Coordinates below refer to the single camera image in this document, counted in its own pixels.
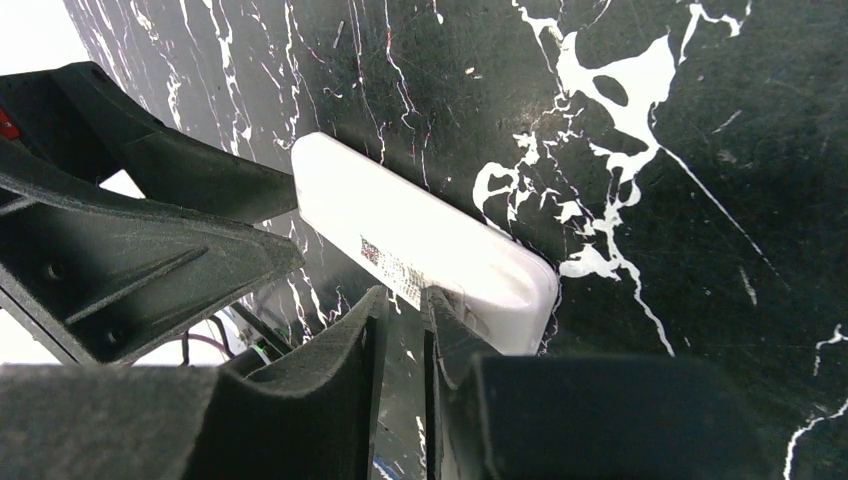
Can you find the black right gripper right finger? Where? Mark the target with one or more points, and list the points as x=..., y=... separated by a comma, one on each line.
x=492, y=416

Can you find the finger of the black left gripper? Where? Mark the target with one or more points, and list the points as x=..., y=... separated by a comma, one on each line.
x=79, y=120
x=102, y=278

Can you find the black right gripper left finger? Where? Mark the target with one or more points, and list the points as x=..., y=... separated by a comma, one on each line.
x=312, y=414

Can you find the small white buttoned remote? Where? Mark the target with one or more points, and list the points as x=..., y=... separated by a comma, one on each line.
x=409, y=240

